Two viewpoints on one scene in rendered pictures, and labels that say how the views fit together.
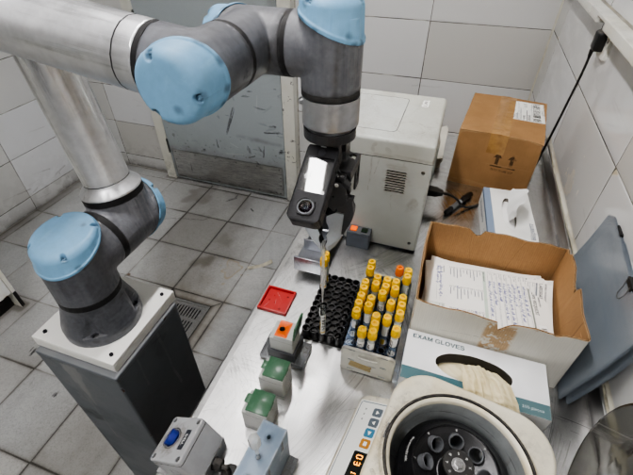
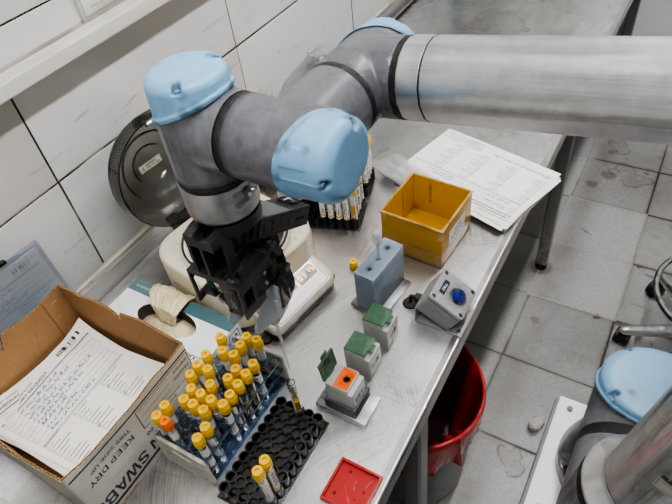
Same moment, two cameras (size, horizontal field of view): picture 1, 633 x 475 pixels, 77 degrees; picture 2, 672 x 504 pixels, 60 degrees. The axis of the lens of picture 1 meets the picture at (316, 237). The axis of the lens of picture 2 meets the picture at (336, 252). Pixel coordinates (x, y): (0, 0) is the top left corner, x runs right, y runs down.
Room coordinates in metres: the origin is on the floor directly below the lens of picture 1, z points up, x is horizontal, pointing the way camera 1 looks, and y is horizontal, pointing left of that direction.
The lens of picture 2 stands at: (0.92, 0.22, 1.71)
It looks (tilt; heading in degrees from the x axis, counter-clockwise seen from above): 45 degrees down; 197
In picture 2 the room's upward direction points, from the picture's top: 8 degrees counter-clockwise
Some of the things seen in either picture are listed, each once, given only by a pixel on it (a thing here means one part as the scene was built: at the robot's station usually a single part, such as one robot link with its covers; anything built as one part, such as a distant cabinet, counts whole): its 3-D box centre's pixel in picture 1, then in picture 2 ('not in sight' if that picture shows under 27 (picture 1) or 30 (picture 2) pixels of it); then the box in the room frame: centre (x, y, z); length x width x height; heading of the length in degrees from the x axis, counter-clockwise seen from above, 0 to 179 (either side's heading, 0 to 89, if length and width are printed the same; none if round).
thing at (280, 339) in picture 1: (284, 339); (346, 389); (0.45, 0.06, 0.92); 0.05 x 0.04 x 0.06; 71
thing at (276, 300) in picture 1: (277, 300); (351, 487); (0.59, 0.09, 0.88); 0.07 x 0.07 x 0.01; 71
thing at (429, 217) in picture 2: not in sight; (426, 219); (0.06, 0.15, 0.93); 0.13 x 0.13 x 0.10; 67
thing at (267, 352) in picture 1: (285, 347); (347, 398); (0.45, 0.06, 0.89); 0.09 x 0.05 x 0.04; 71
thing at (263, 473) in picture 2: (332, 294); (268, 441); (0.56, -0.03, 0.93); 0.17 x 0.09 x 0.11; 162
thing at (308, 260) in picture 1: (320, 237); not in sight; (0.76, -0.01, 0.92); 0.21 x 0.07 x 0.05; 161
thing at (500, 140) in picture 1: (497, 140); not in sight; (1.18, -0.59, 0.97); 0.31 x 0.23 x 0.18; 155
